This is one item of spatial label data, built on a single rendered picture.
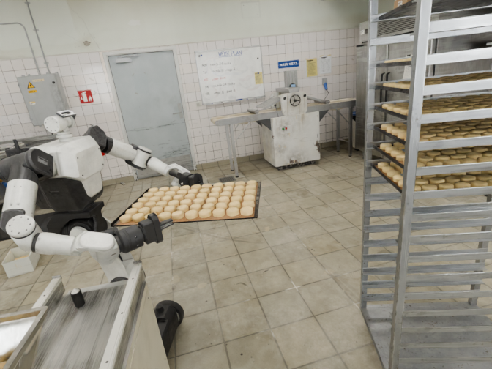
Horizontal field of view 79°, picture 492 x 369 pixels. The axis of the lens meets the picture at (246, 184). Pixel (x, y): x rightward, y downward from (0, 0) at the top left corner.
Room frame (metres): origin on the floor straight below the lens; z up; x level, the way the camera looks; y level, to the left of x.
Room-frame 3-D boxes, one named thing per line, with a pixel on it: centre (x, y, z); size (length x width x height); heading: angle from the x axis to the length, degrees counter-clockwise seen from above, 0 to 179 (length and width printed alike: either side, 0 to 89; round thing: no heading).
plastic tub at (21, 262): (2.56, 2.25, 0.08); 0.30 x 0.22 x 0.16; 22
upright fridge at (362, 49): (4.21, -2.42, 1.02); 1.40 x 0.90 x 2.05; 12
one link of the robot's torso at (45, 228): (1.34, 0.86, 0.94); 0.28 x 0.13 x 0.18; 84
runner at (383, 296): (1.33, -0.91, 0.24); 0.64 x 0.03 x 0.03; 84
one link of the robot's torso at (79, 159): (1.33, 0.83, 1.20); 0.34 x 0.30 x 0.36; 173
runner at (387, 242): (1.33, -0.91, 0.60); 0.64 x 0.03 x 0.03; 84
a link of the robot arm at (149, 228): (1.01, 0.41, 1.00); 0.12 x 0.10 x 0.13; 128
